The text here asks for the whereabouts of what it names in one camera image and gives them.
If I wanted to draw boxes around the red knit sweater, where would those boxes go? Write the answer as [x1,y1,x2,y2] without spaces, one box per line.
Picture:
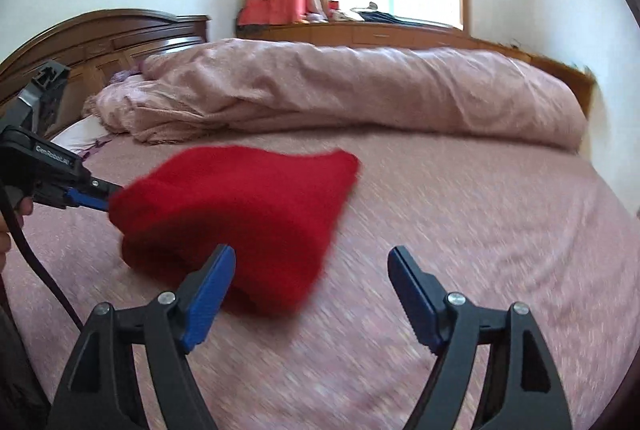
[108,146,360,317]

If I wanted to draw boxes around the dark clothes on cabinet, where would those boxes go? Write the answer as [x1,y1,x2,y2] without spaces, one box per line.
[329,1,427,27]

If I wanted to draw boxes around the person's left hand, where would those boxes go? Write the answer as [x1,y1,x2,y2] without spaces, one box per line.
[0,196,36,271]

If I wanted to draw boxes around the white lilac pillow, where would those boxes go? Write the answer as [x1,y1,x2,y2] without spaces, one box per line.
[51,116,114,159]

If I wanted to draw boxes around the dark wooden headboard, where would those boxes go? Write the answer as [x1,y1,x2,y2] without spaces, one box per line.
[1,8,209,136]

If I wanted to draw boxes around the pink rolled duvet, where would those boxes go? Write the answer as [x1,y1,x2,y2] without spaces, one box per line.
[86,39,587,152]

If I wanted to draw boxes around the pink floral bed sheet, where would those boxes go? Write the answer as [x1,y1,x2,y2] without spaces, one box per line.
[4,126,640,430]

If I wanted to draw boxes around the long wooden low cabinet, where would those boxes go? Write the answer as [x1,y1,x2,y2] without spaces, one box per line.
[236,22,597,115]

